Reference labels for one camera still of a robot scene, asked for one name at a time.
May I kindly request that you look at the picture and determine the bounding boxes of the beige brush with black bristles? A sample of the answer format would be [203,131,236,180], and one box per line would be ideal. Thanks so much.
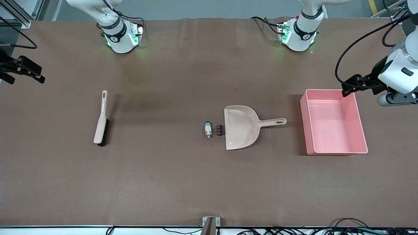
[93,90,110,147]

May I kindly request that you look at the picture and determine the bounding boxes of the beige plastic dustpan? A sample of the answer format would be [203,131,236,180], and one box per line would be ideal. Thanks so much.
[224,105,287,151]

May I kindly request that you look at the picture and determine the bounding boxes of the pink plastic bin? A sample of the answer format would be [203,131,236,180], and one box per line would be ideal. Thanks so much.
[300,89,369,156]

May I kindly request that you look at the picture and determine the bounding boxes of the brown table cover sheet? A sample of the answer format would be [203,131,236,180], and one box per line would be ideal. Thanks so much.
[0,16,418,227]

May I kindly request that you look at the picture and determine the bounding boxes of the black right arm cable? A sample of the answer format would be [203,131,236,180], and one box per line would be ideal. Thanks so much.
[0,0,145,49]

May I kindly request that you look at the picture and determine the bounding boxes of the aluminium frame profile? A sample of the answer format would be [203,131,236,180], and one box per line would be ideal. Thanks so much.
[390,7,409,25]
[0,0,44,29]

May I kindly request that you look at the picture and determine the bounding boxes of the thick black base cable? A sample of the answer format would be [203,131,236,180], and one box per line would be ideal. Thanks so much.
[250,16,282,34]

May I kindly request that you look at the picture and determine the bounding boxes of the black looped floor cable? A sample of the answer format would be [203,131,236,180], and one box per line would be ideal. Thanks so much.
[331,218,371,229]

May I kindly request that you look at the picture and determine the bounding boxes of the black tangled cable bundle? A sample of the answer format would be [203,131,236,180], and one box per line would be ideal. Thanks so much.
[235,227,418,235]

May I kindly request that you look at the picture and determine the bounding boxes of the metal table edge bracket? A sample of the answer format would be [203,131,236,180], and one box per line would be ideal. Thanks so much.
[202,216,221,235]

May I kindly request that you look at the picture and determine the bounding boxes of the thin black floor cable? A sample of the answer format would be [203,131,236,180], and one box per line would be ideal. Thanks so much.
[163,228,203,235]

